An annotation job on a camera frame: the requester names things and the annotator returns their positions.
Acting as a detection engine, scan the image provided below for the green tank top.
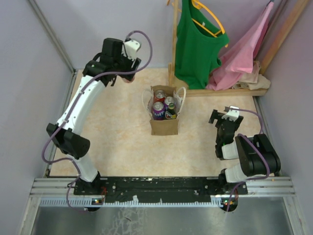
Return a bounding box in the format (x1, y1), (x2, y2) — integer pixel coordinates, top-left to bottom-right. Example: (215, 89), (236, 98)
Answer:
(174, 0), (230, 90)

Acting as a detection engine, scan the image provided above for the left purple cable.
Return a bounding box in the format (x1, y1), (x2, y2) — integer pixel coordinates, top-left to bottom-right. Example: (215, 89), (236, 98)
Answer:
(41, 30), (153, 213)

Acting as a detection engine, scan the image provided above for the aluminium frame rail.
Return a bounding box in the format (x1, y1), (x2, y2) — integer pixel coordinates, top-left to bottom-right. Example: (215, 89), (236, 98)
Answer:
(30, 177), (295, 212)

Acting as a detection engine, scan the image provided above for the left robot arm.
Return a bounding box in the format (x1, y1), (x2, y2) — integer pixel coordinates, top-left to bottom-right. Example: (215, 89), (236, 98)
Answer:
(46, 38), (141, 194)

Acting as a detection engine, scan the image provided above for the red cola can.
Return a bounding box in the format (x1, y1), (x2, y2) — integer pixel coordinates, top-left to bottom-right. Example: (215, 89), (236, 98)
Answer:
(122, 76), (135, 84)
(154, 90), (166, 103)

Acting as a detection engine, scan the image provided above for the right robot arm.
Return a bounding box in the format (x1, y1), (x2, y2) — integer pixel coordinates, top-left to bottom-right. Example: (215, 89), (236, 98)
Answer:
(208, 106), (281, 194)

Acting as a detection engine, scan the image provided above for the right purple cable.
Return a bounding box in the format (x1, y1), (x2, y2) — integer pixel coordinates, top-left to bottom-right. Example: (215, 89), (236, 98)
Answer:
(224, 109), (271, 212)

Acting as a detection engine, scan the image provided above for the brown canvas bag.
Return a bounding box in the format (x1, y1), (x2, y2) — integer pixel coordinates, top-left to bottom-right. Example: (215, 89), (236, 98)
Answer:
(141, 85), (186, 136)

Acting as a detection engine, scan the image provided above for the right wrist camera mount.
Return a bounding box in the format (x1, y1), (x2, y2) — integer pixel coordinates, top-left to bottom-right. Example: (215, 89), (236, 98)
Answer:
(222, 106), (240, 121)

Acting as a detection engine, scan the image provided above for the purple cable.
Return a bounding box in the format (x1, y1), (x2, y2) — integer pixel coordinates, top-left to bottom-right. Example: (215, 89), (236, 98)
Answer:
(224, 109), (271, 212)
(41, 30), (153, 213)

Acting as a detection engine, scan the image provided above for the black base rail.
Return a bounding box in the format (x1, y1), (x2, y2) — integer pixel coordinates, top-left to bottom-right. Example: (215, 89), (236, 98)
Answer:
(73, 176), (248, 204)

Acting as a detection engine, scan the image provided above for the yellow clothes hanger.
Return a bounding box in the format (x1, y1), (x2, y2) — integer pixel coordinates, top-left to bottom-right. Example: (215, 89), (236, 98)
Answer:
(167, 0), (229, 48)

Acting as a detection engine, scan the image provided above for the pink garment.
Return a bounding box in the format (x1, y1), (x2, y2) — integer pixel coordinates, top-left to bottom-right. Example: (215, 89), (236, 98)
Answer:
(206, 1), (274, 91)

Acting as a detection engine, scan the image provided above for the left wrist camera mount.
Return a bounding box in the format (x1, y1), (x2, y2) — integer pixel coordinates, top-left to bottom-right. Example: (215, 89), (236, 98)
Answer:
(122, 39), (141, 60)

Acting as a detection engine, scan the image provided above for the green glass bottle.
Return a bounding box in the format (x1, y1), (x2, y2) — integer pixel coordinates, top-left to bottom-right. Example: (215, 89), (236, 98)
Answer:
(165, 103), (177, 119)

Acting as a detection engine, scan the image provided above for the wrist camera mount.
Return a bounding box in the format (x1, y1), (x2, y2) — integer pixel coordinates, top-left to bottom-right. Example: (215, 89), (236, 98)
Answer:
(222, 106), (240, 121)
(122, 39), (141, 60)

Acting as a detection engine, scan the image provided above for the beige crumpled cloth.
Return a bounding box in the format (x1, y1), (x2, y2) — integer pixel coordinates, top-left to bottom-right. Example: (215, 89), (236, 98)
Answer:
(231, 61), (271, 90)

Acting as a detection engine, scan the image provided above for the purple Fanta can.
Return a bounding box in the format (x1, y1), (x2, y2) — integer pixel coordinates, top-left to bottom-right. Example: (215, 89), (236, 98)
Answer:
(152, 102), (165, 120)
(163, 96), (175, 110)

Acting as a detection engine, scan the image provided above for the wooden clothes rack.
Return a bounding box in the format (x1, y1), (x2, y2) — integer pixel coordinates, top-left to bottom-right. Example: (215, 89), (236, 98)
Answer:
(167, 0), (308, 96)

